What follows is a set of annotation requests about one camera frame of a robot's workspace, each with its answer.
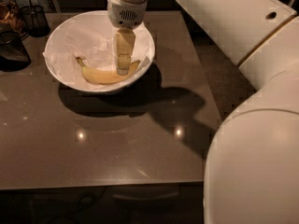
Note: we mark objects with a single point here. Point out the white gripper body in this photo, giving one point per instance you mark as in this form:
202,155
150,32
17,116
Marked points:
126,14

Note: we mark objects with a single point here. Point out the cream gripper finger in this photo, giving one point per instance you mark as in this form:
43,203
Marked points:
124,41

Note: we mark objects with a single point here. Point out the yellow banana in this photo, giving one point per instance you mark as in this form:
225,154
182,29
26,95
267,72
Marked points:
102,77

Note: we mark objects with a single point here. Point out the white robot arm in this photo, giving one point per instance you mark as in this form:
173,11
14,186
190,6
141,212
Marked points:
251,173

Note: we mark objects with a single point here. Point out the white bowl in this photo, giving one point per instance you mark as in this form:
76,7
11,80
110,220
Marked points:
78,25

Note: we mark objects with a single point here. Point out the white paper liner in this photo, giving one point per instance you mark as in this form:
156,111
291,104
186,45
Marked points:
90,44

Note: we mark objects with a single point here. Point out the black mesh pen cup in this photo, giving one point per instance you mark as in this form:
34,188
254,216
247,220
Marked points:
35,21

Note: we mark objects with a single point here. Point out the dark glass container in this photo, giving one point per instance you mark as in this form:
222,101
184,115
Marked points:
13,54

